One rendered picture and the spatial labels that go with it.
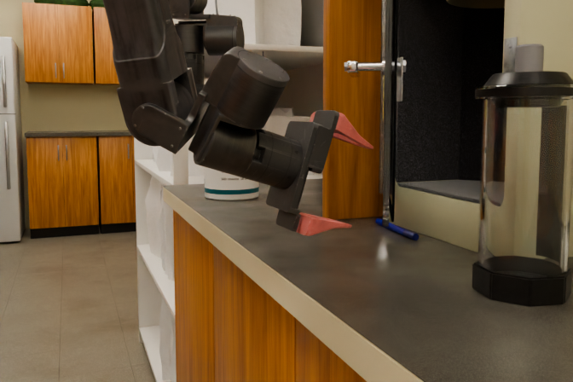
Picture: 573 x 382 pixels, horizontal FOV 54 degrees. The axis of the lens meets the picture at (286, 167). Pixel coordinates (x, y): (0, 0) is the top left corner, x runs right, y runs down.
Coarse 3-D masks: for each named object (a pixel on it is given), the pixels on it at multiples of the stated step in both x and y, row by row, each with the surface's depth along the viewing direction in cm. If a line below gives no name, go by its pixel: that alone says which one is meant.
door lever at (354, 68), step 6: (384, 60) 74; (348, 66) 75; (354, 66) 75; (360, 66) 75; (366, 66) 75; (372, 66) 75; (378, 66) 75; (384, 66) 74; (348, 72) 78; (354, 72) 76; (360, 72) 83; (384, 72) 74
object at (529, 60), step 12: (516, 48) 61; (528, 48) 59; (540, 48) 59; (516, 60) 61; (528, 60) 59; (540, 60) 59; (504, 72) 59; (516, 72) 58; (528, 72) 57; (540, 72) 57; (552, 72) 57; (564, 72) 58; (492, 84) 60; (504, 84) 58
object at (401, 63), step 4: (400, 60) 74; (392, 64) 74; (400, 64) 74; (404, 64) 74; (392, 68) 75; (400, 68) 74; (404, 68) 74; (396, 72) 75; (400, 72) 74; (396, 76) 75; (400, 76) 74; (396, 80) 75; (400, 80) 74; (396, 84) 75; (400, 84) 74; (396, 88) 75; (400, 88) 74; (396, 92) 75; (400, 92) 74; (396, 96) 75; (400, 96) 74; (396, 100) 75; (400, 100) 74
